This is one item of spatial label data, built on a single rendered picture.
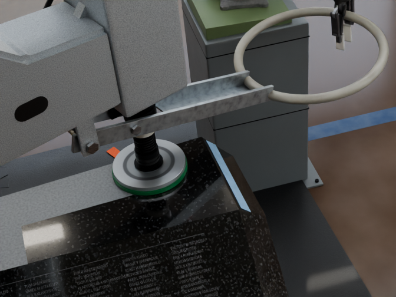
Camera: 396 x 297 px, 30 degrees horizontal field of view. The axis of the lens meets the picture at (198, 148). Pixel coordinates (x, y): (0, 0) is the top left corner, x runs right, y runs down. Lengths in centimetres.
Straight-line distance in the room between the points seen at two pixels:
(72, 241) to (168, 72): 52
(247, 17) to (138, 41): 104
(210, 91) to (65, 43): 67
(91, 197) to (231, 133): 100
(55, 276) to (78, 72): 56
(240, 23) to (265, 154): 64
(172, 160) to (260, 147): 98
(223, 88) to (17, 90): 80
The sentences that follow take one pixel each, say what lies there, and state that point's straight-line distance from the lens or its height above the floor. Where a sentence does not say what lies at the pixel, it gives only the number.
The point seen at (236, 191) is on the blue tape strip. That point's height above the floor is 80.
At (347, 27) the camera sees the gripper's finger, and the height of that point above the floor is 87.
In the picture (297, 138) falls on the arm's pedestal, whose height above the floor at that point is 26.
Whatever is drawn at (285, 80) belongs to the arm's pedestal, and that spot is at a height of 56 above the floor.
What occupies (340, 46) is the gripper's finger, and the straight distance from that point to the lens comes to 262.
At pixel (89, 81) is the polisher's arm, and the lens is 175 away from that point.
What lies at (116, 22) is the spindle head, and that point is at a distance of 171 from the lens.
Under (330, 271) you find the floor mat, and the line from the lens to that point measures 291.
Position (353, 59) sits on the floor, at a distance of 403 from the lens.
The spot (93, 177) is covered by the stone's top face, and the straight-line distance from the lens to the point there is 217.
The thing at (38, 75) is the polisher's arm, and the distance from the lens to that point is 167.
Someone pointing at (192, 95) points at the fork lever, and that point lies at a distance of 219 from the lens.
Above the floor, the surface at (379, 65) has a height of 94.
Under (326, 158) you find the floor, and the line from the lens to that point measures 339.
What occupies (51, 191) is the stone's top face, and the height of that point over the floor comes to 82.
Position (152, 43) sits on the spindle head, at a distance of 180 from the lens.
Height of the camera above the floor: 225
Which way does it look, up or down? 40 degrees down
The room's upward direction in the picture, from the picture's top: 7 degrees counter-clockwise
